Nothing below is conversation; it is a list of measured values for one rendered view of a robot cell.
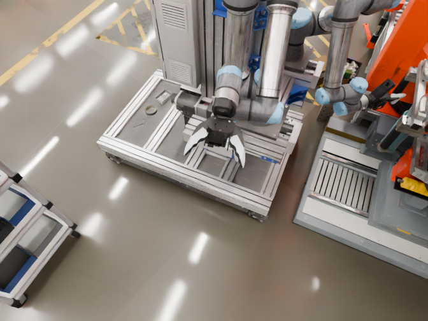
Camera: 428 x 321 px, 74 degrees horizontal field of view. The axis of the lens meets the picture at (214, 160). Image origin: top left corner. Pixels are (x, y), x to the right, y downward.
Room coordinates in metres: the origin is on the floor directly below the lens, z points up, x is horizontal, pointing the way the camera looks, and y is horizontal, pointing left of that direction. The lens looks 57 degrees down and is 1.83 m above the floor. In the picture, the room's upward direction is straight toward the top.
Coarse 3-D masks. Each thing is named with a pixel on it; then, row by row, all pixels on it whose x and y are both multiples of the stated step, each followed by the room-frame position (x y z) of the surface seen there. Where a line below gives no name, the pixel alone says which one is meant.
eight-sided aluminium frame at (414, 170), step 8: (424, 136) 0.93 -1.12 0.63; (416, 144) 0.89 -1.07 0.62; (424, 144) 0.89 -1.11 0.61; (416, 152) 0.84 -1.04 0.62; (424, 152) 0.84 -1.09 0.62; (416, 160) 0.79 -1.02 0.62; (424, 160) 0.79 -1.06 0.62; (416, 168) 0.73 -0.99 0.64; (424, 168) 0.74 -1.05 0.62; (416, 176) 0.68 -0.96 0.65; (424, 176) 0.64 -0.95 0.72
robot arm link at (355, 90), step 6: (354, 78) 1.00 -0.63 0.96; (360, 78) 1.00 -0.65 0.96; (348, 84) 0.99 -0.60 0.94; (354, 84) 0.96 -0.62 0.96; (360, 84) 0.96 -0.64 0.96; (366, 84) 0.96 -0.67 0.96; (348, 90) 0.95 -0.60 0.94; (354, 90) 0.95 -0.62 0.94; (360, 90) 0.94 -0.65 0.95; (348, 96) 0.93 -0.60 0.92; (354, 96) 0.94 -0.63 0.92; (360, 96) 0.94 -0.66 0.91; (348, 102) 0.95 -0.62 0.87; (354, 102) 0.94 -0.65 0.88
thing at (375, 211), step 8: (384, 160) 1.08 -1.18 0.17; (384, 168) 1.03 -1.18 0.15; (376, 176) 0.99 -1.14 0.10; (384, 176) 0.96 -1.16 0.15; (376, 184) 0.92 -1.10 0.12; (384, 184) 0.91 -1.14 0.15; (376, 192) 0.84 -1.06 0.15; (376, 200) 0.78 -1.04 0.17; (376, 208) 0.73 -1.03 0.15; (376, 216) 0.68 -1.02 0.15; (368, 224) 0.64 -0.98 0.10; (376, 224) 0.63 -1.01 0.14; (384, 224) 0.62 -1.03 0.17; (392, 232) 0.59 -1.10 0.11; (400, 232) 0.57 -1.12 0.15; (408, 232) 0.56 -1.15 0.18; (408, 240) 0.54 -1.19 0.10; (416, 240) 0.53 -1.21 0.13; (424, 240) 0.52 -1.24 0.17
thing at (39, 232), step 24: (0, 168) 0.61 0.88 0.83; (0, 192) 0.54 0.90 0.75; (24, 192) 0.69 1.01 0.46; (0, 216) 0.50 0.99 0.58; (24, 216) 0.55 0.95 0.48; (48, 216) 0.63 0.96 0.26; (0, 240) 0.42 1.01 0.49; (24, 240) 0.51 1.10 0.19; (48, 240) 0.52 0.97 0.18; (0, 264) 0.38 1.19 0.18; (24, 264) 0.37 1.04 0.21; (0, 288) 0.26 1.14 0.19; (24, 288) 0.27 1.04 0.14
